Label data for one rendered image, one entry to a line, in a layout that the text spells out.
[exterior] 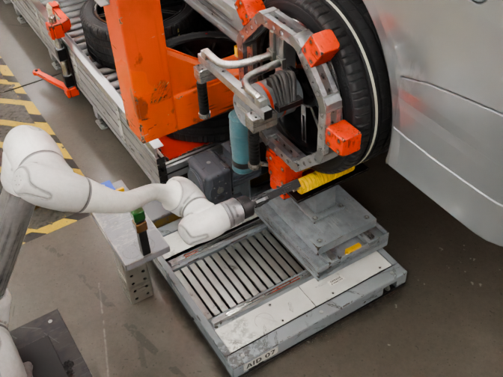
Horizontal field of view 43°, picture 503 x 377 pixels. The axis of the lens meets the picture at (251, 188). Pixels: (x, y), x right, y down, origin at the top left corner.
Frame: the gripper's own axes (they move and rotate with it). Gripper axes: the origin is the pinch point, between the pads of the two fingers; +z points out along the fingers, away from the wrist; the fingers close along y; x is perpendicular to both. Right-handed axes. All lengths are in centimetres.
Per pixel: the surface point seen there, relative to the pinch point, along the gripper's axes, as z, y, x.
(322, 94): 9.3, 27.4, 22.8
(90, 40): -8, -142, 110
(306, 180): 13.1, -12.8, -1.0
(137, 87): -26, -35, 56
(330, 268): 17, -32, -38
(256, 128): -11.7, 19.0, 21.3
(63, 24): -18, -143, 123
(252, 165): -12.7, 7.1, 11.4
